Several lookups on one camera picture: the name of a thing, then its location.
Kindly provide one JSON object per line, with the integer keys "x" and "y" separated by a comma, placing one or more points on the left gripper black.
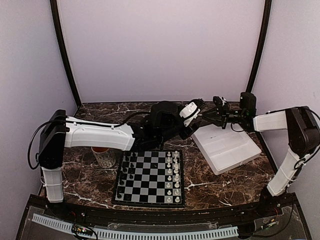
{"x": 193, "y": 128}

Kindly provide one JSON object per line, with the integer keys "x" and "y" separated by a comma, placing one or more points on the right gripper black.
{"x": 221, "y": 118}

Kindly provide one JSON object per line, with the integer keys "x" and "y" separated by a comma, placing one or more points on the white plastic tray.
{"x": 231, "y": 148}

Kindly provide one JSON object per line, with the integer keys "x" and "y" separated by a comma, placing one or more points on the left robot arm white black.
{"x": 141, "y": 131}

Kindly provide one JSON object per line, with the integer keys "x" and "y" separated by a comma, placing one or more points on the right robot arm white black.
{"x": 301, "y": 125}

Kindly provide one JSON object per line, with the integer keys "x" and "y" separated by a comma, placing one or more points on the white chess pieces row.
{"x": 173, "y": 179}

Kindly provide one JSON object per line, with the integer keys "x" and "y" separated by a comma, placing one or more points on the black silver chess board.
{"x": 147, "y": 188}

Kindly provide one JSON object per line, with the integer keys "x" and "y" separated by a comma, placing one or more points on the patterned mug orange inside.
{"x": 105, "y": 157}

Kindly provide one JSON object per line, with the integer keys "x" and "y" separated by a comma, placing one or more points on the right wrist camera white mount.
{"x": 221, "y": 105}

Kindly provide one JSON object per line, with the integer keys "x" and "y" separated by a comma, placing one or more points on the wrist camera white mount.
{"x": 191, "y": 110}
{"x": 221, "y": 105}

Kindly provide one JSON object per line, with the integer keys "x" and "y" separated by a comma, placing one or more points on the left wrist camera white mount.
{"x": 191, "y": 110}

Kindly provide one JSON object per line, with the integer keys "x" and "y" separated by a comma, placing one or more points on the black aluminium front rail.
{"x": 242, "y": 215}

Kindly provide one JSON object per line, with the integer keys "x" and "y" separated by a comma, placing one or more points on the right black frame post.
{"x": 260, "y": 45}

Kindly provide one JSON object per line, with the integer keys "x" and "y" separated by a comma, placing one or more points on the black frame post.
{"x": 260, "y": 45}
{"x": 63, "y": 52}

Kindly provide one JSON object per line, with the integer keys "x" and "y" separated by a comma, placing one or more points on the left black frame post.
{"x": 63, "y": 52}

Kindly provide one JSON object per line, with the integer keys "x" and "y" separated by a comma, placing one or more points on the white slotted cable duct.
{"x": 98, "y": 233}

